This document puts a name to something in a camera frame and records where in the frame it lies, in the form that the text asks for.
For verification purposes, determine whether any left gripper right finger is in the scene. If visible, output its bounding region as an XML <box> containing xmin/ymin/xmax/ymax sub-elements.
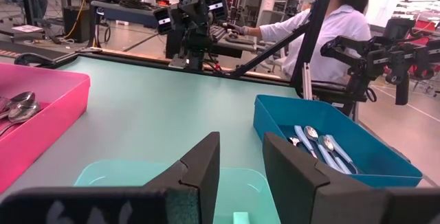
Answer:
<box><xmin>263</xmin><ymin>133</ymin><xmax>389</xmax><ymax>224</ymax></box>

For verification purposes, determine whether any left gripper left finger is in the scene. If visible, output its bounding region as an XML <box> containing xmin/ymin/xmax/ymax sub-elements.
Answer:
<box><xmin>144</xmin><ymin>131</ymin><xmax>221</xmax><ymax>224</ymax></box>

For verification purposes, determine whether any teal handled spoon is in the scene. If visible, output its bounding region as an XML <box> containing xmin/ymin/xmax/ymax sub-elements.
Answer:
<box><xmin>232</xmin><ymin>211</ymin><xmax>251</xmax><ymax>224</ymax></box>

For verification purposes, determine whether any person's left forearm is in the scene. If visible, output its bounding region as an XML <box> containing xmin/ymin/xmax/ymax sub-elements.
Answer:
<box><xmin>247</xmin><ymin>17</ymin><xmax>296</xmax><ymax>43</ymax></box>

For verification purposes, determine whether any person's left hand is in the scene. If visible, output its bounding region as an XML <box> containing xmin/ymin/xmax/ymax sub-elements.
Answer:
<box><xmin>225</xmin><ymin>23</ymin><xmax>251</xmax><ymax>39</ymax></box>

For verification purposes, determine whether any black computer keyboard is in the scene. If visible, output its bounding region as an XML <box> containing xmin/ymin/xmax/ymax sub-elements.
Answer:
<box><xmin>209</xmin><ymin>24</ymin><xmax>257</xmax><ymax>46</ymax></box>

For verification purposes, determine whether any dark grey desk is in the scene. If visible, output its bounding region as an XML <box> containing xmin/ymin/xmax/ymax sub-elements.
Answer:
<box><xmin>211</xmin><ymin>36</ymin><xmax>276</xmax><ymax>60</ymax></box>

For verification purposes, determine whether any green table mat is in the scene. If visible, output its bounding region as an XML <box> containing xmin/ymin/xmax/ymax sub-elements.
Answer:
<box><xmin>0</xmin><ymin>56</ymin><xmax>430</xmax><ymax>224</ymax></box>

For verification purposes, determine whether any blue plastic bin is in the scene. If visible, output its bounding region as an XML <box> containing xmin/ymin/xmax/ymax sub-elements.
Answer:
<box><xmin>253</xmin><ymin>94</ymin><xmax>424</xmax><ymax>188</ymax></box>

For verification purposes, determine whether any grey equipment cart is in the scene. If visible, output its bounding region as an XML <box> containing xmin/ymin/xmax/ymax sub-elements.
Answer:
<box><xmin>91</xmin><ymin>0</ymin><xmax>166</xmax><ymax>29</ymax></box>

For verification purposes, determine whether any translucent teal plastic bin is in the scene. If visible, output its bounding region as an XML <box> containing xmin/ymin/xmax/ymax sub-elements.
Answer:
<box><xmin>74</xmin><ymin>158</ymin><xmax>282</xmax><ymax>224</ymax></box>

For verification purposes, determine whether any person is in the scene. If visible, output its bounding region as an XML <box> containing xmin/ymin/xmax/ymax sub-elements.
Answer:
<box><xmin>259</xmin><ymin>0</ymin><xmax>376</xmax><ymax>88</ymax></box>

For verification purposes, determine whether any black cabinet box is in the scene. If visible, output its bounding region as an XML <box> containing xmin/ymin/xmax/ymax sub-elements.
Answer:
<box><xmin>63</xmin><ymin>5</ymin><xmax>91</xmax><ymax>43</ymax></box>

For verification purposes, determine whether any pink plastic bin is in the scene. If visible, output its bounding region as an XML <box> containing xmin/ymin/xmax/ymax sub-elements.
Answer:
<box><xmin>0</xmin><ymin>62</ymin><xmax>91</xmax><ymax>194</ymax></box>

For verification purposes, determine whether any white sheet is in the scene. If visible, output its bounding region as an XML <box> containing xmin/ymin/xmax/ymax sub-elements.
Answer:
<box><xmin>11</xmin><ymin>23</ymin><xmax>45</xmax><ymax>34</ymax></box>

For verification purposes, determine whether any red object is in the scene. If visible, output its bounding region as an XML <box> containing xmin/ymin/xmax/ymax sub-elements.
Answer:
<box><xmin>410</xmin><ymin>19</ymin><xmax>440</xmax><ymax>46</ymax></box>

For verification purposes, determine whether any silver aluminium post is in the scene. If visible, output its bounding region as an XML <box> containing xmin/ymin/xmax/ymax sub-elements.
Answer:
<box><xmin>301</xmin><ymin>62</ymin><xmax>314</xmax><ymax>101</ymax></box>

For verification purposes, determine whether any yellow cable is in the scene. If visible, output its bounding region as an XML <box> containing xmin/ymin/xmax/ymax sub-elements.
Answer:
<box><xmin>65</xmin><ymin>0</ymin><xmax>89</xmax><ymax>39</ymax></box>

